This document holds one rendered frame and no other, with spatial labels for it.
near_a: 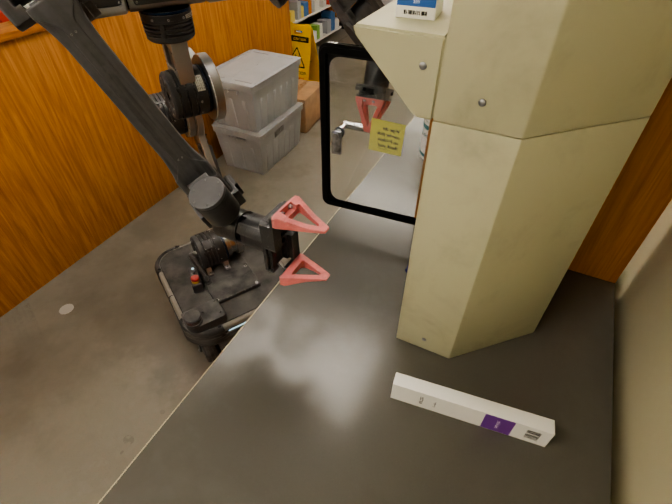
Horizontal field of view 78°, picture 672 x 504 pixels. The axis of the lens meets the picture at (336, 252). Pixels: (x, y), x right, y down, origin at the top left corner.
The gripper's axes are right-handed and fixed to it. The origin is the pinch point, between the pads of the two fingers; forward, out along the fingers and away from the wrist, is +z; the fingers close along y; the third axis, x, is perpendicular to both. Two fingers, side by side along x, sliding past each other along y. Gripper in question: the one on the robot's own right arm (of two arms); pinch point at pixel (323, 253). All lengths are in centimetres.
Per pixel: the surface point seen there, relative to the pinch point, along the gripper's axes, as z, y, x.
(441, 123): 12.9, 20.2, 8.8
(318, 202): -92, -114, 157
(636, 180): 44, 0, 47
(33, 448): -113, -120, -32
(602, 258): 45, -20, 47
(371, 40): 2.9, 28.8, 8.4
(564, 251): 33.9, -2.9, 21.5
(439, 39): 11.1, 29.8, 8.5
